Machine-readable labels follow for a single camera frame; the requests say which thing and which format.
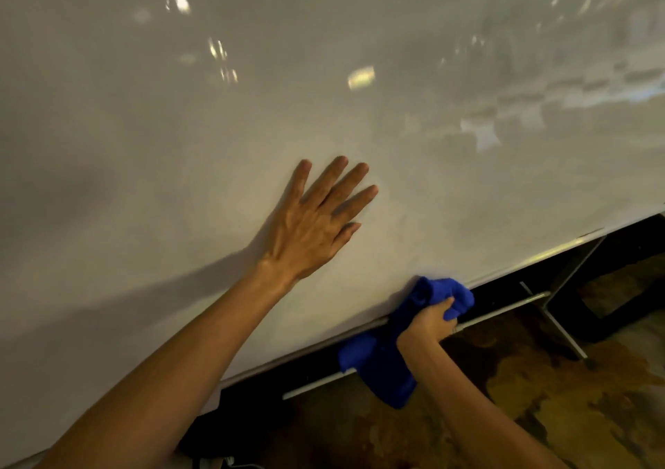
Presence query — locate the person's left hand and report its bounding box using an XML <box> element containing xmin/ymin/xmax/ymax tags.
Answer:
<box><xmin>258</xmin><ymin>156</ymin><xmax>379</xmax><ymax>283</ymax></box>

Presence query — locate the person's right hand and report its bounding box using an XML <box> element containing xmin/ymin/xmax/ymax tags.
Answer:
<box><xmin>396</xmin><ymin>297</ymin><xmax>459</xmax><ymax>354</ymax></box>

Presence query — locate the blue microfibre cloth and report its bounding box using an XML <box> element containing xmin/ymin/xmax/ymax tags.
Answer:
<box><xmin>338</xmin><ymin>275</ymin><xmax>476</xmax><ymax>410</ymax></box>

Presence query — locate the person's left forearm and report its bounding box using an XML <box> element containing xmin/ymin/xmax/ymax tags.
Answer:
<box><xmin>35</xmin><ymin>258</ymin><xmax>298</xmax><ymax>469</ymax></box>

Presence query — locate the person's right forearm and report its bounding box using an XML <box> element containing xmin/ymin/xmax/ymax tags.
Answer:
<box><xmin>397</xmin><ymin>331</ymin><xmax>572</xmax><ymax>469</ymax></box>

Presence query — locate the silver whiteboard tray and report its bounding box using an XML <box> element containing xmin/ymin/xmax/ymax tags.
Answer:
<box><xmin>282</xmin><ymin>291</ymin><xmax>551</xmax><ymax>401</ymax></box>

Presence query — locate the grey metal whiteboard stand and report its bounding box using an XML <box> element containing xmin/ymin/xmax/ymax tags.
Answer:
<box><xmin>520</xmin><ymin>235</ymin><xmax>609</xmax><ymax>368</ymax></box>

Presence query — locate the white whiteboard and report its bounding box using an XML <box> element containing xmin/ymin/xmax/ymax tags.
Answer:
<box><xmin>0</xmin><ymin>0</ymin><xmax>665</xmax><ymax>469</ymax></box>

